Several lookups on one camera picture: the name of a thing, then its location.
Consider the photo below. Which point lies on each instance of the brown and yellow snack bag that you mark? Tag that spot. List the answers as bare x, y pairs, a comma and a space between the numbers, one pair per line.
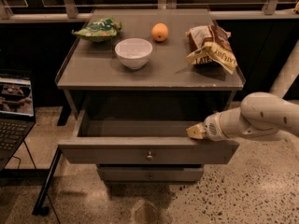
210, 43

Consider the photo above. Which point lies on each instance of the white ceramic bowl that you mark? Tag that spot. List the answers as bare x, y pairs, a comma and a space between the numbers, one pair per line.
134, 53

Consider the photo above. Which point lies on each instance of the grey bottom drawer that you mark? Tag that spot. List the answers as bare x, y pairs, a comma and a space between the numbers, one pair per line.
149, 174

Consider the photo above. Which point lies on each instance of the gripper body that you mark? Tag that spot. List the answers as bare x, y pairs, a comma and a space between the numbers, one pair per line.
211, 127

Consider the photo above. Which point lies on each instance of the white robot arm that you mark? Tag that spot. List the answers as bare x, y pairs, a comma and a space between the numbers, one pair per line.
260, 115

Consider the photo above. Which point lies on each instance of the orange fruit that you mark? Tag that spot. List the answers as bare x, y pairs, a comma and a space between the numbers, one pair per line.
159, 32

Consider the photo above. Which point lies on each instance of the metal railing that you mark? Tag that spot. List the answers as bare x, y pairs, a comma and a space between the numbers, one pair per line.
81, 10

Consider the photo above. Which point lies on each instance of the black laptop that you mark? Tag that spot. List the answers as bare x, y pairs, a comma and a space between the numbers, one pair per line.
17, 113

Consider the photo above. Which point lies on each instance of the black laptop stand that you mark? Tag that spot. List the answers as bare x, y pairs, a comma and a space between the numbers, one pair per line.
43, 178

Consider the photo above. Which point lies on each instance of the grey drawer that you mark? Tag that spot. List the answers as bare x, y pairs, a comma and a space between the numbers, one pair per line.
149, 174
141, 142

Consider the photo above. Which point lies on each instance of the grey drawer cabinet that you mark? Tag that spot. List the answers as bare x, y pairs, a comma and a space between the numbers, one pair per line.
166, 88

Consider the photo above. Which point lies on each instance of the green chip bag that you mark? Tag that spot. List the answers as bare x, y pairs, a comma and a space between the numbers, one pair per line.
99, 31

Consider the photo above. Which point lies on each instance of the grey top drawer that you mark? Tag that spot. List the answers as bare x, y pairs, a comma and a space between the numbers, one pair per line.
141, 142

